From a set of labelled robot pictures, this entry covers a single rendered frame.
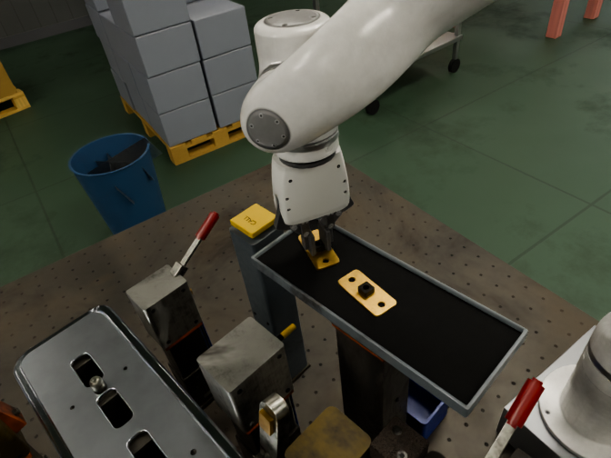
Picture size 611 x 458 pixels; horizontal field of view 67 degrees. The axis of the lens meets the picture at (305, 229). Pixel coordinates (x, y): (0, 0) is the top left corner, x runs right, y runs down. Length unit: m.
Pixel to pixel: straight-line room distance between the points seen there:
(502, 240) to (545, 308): 1.25
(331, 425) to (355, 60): 0.43
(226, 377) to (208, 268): 0.78
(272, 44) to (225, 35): 2.70
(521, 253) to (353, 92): 2.09
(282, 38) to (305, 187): 0.19
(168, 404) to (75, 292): 0.79
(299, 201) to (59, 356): 0.53
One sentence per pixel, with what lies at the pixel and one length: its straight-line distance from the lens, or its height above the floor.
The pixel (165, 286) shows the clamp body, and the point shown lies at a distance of 0.87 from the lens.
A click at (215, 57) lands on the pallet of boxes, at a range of 3.21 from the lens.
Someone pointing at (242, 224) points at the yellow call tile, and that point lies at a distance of 0.79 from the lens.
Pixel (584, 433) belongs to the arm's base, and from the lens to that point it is 1.00.
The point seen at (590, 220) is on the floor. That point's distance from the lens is 2.77.
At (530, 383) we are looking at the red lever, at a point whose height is 1.16.
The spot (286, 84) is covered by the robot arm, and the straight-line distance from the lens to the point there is 0.44.
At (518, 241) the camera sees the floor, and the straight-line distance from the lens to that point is 2.53.
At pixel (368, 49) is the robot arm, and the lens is 0.44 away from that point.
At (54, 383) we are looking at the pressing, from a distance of 0.91.
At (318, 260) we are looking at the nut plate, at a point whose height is 1.16.
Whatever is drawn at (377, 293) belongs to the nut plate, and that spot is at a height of 1.16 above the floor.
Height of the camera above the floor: 1.65
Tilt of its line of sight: 41 degrees down
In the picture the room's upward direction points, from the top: 8 degrees counter-clockwise
